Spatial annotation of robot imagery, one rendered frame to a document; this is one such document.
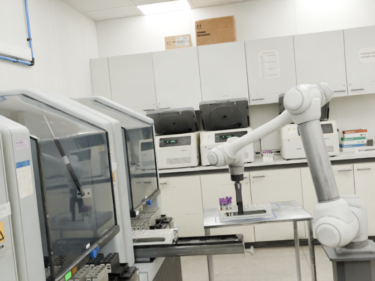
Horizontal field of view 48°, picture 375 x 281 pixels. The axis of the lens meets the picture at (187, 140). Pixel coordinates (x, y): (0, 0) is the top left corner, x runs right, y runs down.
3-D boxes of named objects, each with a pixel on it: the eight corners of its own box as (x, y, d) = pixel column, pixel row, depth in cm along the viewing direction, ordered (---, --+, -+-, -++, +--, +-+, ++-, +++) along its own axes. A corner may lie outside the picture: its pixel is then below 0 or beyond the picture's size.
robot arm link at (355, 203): (372, 234, 209) (369, 190, 208) (362, 245, 195) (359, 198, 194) (340, 231, 219) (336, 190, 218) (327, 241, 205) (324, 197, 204)
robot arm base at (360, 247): (364, 240, 220) (363, 229, 219) (376, 253, 198) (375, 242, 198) (327, 241, 222) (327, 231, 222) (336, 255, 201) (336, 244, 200)
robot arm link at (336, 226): (364, 238, 194) (350, 253, 177) (331, 241, 204) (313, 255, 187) (321, 79, 199) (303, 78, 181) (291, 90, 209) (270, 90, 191)
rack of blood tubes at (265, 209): (219, 221, 238) (218, 211, 238) (219, 217, 248) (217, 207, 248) (272, 217, 237) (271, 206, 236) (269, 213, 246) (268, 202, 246)
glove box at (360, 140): (343, 145, 455) (342, 137, 455) (341, 144, 467) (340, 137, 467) (366, 143, 451) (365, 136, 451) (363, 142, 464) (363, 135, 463)
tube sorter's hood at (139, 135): (37, 223, 212) (23, 98, 209) (83, 199, 272) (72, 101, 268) (135, 217, 205) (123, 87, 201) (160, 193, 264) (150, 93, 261)
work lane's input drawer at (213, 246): (106, 263, 209) (104, 246, 208) (115, 255, 222) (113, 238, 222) (254, 257, 198) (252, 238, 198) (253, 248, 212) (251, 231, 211)
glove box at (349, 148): (342, 151, 455) (342, 145, 454) (339, 151, 467) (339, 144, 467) (364, 150, 453) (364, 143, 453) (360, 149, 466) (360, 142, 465)
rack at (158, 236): (113, 249, 210) (111, 237, 209) (119, 243, 220) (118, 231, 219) (171, 246, 205) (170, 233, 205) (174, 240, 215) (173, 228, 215)
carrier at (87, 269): (87, 280, 165) (85, 266, 165) (92, 280, 165) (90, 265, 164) (75, 293, 153) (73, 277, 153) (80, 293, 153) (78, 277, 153)
